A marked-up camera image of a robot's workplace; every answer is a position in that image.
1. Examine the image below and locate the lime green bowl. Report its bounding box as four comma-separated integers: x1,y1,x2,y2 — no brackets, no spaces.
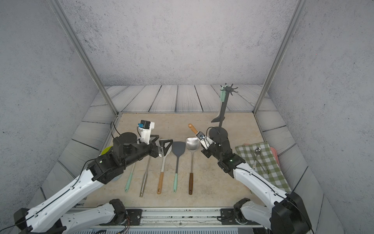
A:
101,146,112,155

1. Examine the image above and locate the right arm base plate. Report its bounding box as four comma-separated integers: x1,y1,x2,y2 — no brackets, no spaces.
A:
217,208,259,225

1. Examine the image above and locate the grey utensil rack stand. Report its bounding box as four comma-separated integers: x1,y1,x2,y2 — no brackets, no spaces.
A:
209,84,237,143

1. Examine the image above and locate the right aluminium frame post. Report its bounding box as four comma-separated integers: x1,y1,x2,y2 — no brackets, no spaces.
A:
253,0,307,115

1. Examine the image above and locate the green checkered cloth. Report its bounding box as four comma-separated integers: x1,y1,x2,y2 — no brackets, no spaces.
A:
235,142,291,192

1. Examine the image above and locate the grey spatula mint handle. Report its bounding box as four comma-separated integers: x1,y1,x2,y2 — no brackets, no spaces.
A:
172,141,186,193

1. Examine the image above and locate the metal spoon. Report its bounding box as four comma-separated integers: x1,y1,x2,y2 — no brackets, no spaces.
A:
251,147,269,174

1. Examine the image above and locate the cream utensil mint handle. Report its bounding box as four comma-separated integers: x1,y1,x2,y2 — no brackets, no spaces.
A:
211,84,228,123

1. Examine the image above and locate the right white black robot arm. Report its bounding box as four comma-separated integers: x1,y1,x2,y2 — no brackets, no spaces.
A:
199,136,312,234

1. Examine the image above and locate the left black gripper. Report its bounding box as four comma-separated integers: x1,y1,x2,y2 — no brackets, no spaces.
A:
121,134,173,169

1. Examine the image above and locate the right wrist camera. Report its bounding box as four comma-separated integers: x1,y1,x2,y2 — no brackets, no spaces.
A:
196,131,214,150

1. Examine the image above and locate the left aluminium frame post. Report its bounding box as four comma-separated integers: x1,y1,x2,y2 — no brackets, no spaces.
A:
47,0,119,117

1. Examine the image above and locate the pink plate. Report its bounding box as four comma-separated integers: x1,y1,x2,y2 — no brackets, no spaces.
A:
270,147,280,166

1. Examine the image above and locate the cream spatula light wood handle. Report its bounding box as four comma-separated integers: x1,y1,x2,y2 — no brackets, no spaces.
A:
157,155,168,195

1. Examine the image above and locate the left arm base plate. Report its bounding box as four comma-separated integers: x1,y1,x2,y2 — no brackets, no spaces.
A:
100,209,143,226

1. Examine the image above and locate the aluminium mounting rail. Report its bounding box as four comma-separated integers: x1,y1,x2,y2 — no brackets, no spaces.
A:
52,206,310,234

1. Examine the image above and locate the utensil light wood handle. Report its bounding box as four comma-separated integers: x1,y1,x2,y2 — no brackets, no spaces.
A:
188,123,198,135

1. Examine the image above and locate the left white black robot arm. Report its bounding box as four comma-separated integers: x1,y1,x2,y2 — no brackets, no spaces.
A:
14,132,173,234

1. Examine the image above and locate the aluminium frame post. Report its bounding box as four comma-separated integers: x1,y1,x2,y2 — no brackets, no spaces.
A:
253,0,307,115
47,0,119,117

